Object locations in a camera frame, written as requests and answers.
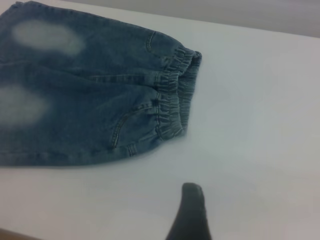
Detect blue denim pants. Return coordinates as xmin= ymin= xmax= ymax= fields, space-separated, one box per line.
xmin=0 ymin=0 xmax=203 ymax=168

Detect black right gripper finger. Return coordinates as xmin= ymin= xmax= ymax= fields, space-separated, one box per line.
xmin=166 ymin=182 xmax=213 ymax=240

